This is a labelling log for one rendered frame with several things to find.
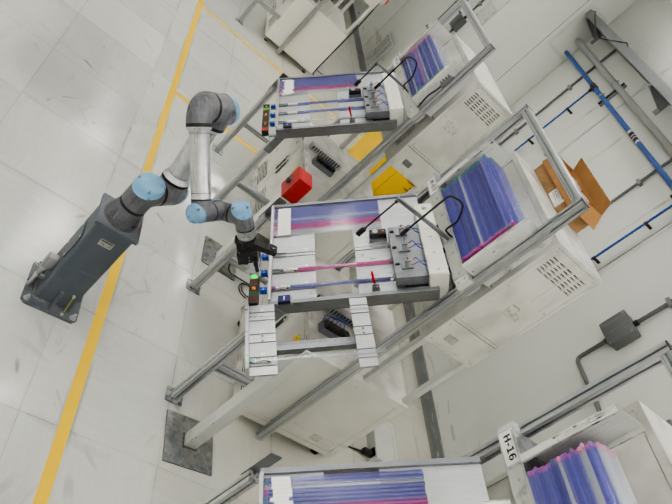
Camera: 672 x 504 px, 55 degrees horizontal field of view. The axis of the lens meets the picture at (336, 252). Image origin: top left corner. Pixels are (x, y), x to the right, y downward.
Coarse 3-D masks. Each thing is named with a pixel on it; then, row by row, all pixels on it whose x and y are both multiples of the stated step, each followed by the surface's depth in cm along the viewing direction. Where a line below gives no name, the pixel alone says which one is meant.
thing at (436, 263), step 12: (420, 204) 300; (432, 216) 292; (420, 228) 286; (432, 240) 280; (432, 252) 274; (432, 264) 268; (444, 264) 267; (432, 276) 264; (444, 276) 264; (444, 288) 268
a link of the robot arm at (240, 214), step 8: (232, 208) 246; (240, 208) 244; (248, 208) 245; (232, 216) 247; (240, 216) 245; (248, 216) 246; (240, 224) 247; (248, 224) 248; (240, 232) 250; (248, 232) 250
